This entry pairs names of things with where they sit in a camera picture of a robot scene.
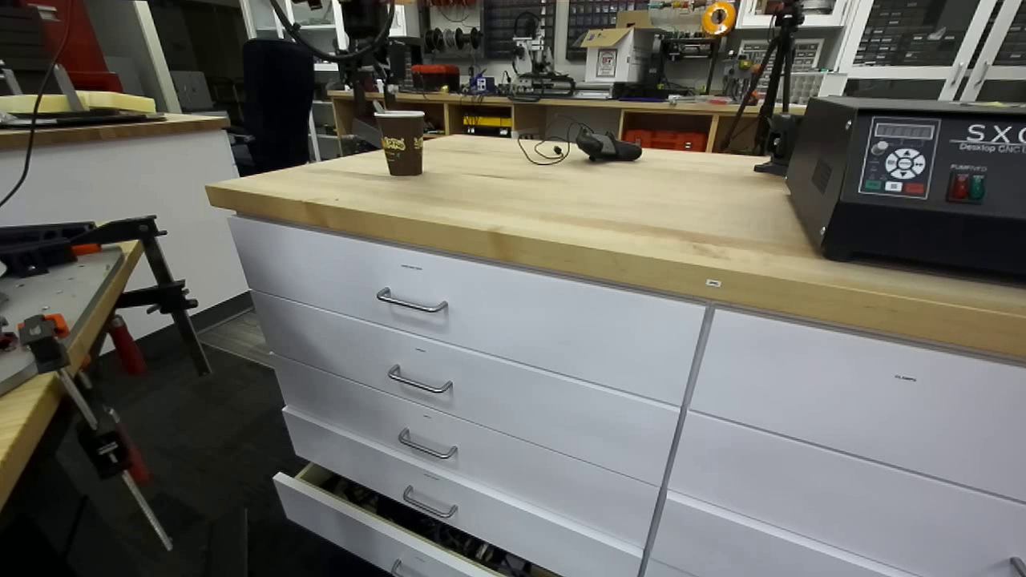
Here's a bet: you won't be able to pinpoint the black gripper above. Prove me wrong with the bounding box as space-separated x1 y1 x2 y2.
343 0 397 110

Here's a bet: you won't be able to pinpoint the brown paper coffee cup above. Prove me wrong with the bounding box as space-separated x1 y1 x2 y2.
371 105 431 179

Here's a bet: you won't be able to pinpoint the black chair backrest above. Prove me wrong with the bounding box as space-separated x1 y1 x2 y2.
239 38 322 177

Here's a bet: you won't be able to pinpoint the small yellow object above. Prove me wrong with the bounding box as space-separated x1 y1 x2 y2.
458 112 514 136

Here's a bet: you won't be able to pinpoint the black tool pegboard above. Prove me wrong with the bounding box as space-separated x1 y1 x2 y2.
418 0 569 63

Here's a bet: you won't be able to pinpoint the small wooden house box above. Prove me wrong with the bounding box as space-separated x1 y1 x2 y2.
579 24 638 89

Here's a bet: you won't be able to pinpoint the black handheld controller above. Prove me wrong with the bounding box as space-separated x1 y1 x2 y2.
574 129 644 166

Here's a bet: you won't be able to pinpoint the white bench with wood top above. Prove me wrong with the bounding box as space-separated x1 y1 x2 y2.
0 89 250 354

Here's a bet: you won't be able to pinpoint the black stand leg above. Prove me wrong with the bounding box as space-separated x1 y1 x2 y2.
109 217 215 379

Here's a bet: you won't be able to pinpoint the red tool cabinet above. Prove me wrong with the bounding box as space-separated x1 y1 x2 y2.
19 0 125 92

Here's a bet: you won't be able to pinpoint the red storage bins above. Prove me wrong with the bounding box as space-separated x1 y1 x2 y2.
621 126 713 153

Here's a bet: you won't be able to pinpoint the white cabinet drawer front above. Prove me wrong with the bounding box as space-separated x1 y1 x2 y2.
226 214 708 407
641 489 858 577
690 305 1026 507
274 354 664 563
280 407 649 577
667 410 1026 577
252 292 685 489

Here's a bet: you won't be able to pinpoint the wooden background shelf bench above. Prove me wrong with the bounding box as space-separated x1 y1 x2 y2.
322 87 810 158

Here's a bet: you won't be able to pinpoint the yellow tape roll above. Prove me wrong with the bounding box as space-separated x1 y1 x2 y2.
699 0 742 42

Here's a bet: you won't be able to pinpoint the black orange bar clamp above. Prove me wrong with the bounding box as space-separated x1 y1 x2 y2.
16 309 175 553
0 214 163 282

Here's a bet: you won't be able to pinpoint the gray perforated metal plate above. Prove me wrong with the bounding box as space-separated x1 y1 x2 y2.
0 247 130 400

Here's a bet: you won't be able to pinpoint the open white cabinet drawer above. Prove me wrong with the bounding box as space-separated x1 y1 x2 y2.
270 460 517 577

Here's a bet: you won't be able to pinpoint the black electronic control box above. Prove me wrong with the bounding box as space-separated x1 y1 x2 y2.
784 92 1026 282

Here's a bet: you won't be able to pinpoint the small wooden side table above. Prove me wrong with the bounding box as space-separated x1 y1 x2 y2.
0 238 147 513

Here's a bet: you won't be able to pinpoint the white framed glass cabinet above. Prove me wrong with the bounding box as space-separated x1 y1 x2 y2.
830 0 1026 105

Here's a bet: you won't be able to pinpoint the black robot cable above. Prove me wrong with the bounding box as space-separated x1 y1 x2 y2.
265 0 363 63

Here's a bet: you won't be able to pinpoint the thin black controller cable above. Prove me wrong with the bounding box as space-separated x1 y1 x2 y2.
514 131 579 168

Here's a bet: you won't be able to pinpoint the silver drawer handle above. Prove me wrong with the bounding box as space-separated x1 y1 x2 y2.
393 425 462 465
385 361 458 400
371 285 451 319
400 479 462 522

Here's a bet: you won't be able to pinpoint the red handled clamp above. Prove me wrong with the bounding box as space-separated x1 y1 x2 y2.
103 309 151 379

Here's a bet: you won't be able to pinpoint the black camera tripod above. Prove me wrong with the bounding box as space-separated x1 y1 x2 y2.
716 0 810 158

